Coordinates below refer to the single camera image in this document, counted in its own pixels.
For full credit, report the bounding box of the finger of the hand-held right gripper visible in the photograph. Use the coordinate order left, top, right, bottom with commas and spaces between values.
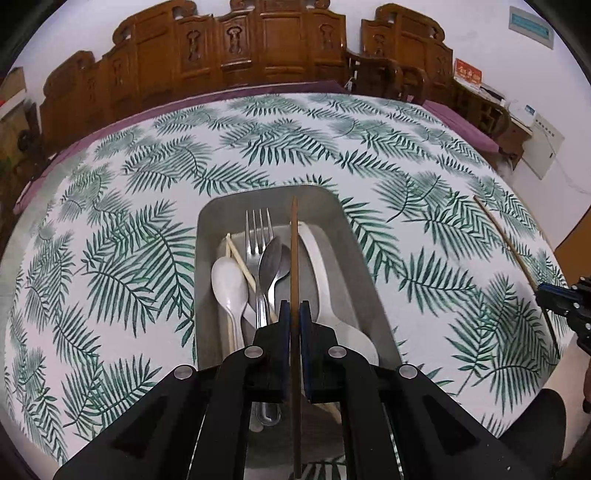
536, 277, 591, 319
575, 319, 591, 356

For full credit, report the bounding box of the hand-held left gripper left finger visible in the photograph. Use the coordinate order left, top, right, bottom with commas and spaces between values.
53, 301, 291, 480

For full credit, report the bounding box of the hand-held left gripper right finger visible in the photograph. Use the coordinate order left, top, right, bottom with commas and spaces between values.
300, 301, 539, 480

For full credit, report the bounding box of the large white ladle spoon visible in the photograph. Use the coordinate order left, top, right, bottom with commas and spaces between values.
290, 220, 380, 398

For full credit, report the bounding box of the metal spoon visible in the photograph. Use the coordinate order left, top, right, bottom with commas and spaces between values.
257, 236, 291, 326

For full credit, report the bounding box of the small white plastic spoon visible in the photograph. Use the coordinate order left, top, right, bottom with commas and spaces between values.
211, 257, 257, 354

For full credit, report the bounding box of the dark brown chopstick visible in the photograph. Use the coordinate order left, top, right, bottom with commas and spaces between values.
473, 195, 561, 361
290, 196, 303, 478

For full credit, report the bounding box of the metal fork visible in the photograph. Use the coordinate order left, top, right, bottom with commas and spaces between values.
245, 209, 282, 428

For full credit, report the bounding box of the grey metal tray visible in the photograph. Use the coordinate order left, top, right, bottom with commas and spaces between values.
195, 183, 402, 467

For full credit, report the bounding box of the brown wooden board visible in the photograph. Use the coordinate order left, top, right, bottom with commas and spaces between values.
554, 203, 591, 282

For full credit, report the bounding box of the dark clothing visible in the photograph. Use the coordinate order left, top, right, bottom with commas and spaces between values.
499, 388, 570, 467

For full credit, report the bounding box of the fern print tablecloth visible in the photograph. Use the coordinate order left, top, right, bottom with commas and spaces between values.
2, 92, 571, 480

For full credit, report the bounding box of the small white box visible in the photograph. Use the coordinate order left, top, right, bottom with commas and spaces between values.
508, 102, 536, 127

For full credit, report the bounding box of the wooden side table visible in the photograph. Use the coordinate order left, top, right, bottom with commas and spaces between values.
450, 78, 532, 158

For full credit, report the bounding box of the red sign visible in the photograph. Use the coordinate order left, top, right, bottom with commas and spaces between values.
454, 58, 483, 90

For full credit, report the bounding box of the dark wooden armchair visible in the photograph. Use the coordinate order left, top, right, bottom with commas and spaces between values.
346, 51, 430, 104

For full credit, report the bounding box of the long carved wooden bench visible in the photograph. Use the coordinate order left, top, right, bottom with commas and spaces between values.
39, 0, 348, 148

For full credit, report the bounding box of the carved wooden high-back chair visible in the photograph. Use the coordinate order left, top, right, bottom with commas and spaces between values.
360, 4, 455, 100

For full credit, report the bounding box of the cardboard box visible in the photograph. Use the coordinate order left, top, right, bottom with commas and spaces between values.
0, 67, 28, 121

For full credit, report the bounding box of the white electrical wall box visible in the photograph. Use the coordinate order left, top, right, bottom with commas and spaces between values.
522, 115, 565, 180

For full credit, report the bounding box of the green framed wall panel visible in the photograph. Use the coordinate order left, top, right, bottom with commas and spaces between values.
509, 6, 555, 49

